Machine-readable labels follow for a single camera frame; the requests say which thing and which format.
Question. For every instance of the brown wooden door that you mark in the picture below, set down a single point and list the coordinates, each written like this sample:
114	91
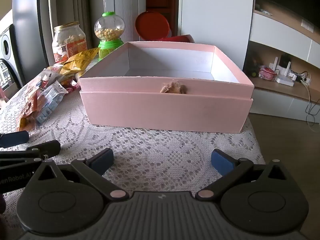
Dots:
160	7

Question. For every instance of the clear crinkled snack packet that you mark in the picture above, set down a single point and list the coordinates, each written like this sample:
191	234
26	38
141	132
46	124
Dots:
42	78

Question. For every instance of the grey refrigerator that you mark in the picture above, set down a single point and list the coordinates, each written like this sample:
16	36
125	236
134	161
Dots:
27	17

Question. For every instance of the dark green toy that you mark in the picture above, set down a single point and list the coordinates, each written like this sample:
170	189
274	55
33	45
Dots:
252	66

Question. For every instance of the white washing machine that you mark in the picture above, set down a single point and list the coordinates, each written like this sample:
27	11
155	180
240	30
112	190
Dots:
6	55

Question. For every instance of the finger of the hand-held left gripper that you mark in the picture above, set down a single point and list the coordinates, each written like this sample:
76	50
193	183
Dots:
15	138
47	148

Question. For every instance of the white wall socket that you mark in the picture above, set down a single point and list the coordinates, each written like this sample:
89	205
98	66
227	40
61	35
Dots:
307	25

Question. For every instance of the white wooden media cabinet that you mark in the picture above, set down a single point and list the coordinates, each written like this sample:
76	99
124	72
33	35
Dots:
275	100

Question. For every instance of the red white snack packet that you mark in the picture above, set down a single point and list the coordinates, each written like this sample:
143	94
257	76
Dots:
71	85

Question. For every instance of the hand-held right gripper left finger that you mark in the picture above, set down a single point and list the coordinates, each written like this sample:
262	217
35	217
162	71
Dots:
103	160

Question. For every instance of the white power strip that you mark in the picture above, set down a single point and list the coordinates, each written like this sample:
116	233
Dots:
300	77

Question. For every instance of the red round tin lid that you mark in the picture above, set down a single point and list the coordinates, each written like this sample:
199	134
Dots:
151	26

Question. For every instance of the yellow snack packet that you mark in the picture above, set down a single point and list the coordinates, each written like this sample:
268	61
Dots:
78	61

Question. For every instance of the white lace tablecloth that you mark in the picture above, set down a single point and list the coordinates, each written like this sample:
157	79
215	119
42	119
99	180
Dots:
155	152

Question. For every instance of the white router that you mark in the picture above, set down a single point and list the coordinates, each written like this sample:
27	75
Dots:
285	78

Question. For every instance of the orange brown snack packet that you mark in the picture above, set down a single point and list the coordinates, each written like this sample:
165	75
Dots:
28	110

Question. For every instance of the pink round container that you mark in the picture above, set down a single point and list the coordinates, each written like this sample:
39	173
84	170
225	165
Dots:
267	73

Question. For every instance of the green candy dispenser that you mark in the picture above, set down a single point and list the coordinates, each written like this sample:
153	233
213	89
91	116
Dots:
109	33

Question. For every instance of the pink cardboard box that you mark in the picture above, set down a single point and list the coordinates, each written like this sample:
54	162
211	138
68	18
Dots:
165	110

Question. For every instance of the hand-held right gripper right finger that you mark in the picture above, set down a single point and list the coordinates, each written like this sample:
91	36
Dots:
221	162

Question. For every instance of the clear plastic snack jar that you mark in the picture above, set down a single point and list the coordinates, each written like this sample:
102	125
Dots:
67	42

